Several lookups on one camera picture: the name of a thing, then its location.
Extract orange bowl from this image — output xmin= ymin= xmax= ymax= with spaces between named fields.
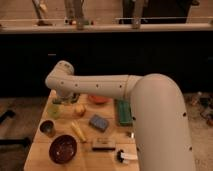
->
xmin=88 ymin=95 xmax=110 ymax=104

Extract dark red bowl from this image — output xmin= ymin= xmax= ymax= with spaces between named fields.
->
xmin=49 ymin=135 xmax=77 ymax=164

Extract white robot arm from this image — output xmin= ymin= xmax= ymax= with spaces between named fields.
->
xmin=45 ymin=61 xmax=196 ymax=171

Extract yellow onion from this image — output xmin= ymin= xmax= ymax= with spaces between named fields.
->
xmin=74 ymin=104 xmax=86 ymax=117

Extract green plastic cup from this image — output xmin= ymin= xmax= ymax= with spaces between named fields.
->
xmin=47 ymin=103 xmax=60 ymax=119

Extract green plastic tray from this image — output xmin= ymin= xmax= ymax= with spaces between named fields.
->
xmin=116 ymin=100 xmax=132 ymax=126

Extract wooden block eraser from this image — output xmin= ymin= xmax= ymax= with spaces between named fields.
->
xmin=92 ymin=138 xmax=116 ymax=151

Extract blue sponge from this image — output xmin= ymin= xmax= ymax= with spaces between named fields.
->
xmin=89 ymin=115 xmax=109 ymax=132

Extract white dish brush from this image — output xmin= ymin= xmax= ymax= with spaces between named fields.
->
xmin=116 ymin=150 xmax=138 ymax=164

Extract green pepper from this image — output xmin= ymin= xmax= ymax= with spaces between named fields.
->
xmin=52 ymin=97 xmax=74 ymax=105

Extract dark grape bunch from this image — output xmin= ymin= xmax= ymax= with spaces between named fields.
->
xmin=71 ymin=93 xmax=80 ymax=104

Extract small metal cup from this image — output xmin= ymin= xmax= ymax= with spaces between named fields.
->
xmin=39 ymin=120 xmax=56 ymax=137

